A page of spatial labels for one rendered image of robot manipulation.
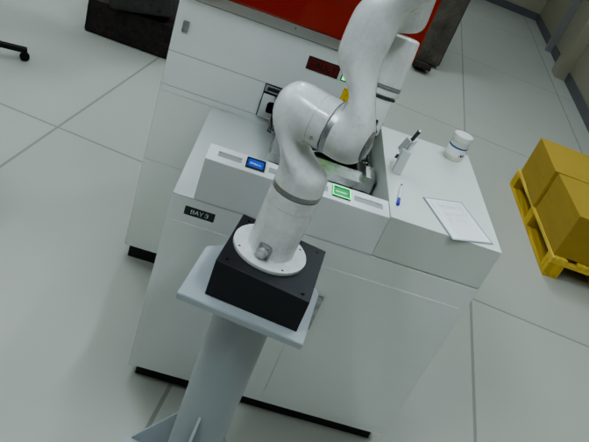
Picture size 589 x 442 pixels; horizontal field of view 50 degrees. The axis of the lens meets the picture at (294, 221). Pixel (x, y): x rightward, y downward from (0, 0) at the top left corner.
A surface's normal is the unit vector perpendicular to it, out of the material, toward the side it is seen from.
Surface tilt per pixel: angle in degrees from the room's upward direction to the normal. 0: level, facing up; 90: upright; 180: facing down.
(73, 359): 0
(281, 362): 90
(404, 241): 90
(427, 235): 90
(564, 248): 90
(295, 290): 3
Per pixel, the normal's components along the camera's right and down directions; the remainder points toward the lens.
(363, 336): -0.07, 0.55
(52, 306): 0.32, -0.78
